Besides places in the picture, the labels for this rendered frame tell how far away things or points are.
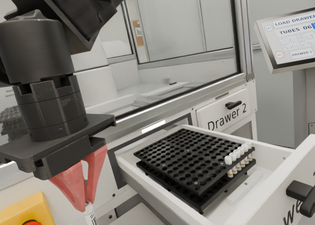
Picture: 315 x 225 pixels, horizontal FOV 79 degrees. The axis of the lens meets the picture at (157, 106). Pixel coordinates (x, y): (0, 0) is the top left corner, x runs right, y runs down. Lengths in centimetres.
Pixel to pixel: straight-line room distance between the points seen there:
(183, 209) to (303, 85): 104
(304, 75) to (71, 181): 117
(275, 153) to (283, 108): 165
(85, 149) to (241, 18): 78
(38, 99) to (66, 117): 3
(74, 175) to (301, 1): 192
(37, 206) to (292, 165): 44
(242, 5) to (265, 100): 138
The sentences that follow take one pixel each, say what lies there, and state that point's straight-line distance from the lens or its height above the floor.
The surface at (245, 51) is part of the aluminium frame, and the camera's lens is 88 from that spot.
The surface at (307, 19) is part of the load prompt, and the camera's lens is 127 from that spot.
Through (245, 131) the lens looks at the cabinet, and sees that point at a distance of 94.
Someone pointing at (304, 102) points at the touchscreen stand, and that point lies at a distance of 128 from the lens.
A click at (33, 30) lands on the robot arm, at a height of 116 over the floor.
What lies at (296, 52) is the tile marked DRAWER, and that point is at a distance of 112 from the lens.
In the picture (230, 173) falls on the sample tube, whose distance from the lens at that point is 42.
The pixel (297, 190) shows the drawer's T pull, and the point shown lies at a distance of 35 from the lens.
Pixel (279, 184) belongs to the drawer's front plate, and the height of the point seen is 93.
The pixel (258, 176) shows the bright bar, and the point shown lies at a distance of 47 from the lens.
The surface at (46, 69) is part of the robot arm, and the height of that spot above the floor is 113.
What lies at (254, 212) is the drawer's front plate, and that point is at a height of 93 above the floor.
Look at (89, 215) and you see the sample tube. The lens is 27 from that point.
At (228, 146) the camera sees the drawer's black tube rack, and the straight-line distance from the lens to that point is 48.
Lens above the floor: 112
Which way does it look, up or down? 14 degrees down
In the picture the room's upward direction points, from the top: 12 degrees counter-clockwise
